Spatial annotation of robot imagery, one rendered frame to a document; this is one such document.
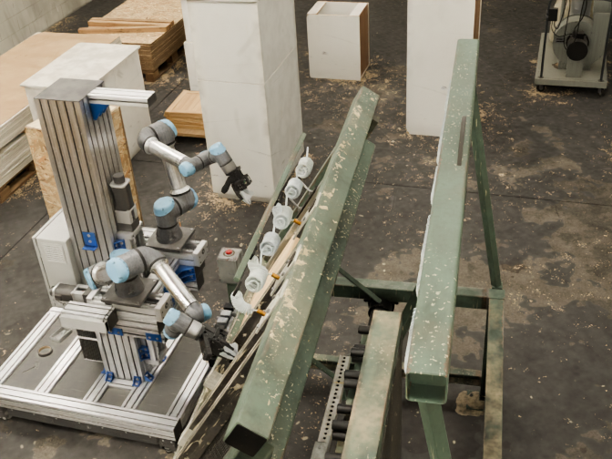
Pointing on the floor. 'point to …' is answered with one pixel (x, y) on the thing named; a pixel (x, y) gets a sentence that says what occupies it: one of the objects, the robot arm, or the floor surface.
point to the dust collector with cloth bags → (575, 45)
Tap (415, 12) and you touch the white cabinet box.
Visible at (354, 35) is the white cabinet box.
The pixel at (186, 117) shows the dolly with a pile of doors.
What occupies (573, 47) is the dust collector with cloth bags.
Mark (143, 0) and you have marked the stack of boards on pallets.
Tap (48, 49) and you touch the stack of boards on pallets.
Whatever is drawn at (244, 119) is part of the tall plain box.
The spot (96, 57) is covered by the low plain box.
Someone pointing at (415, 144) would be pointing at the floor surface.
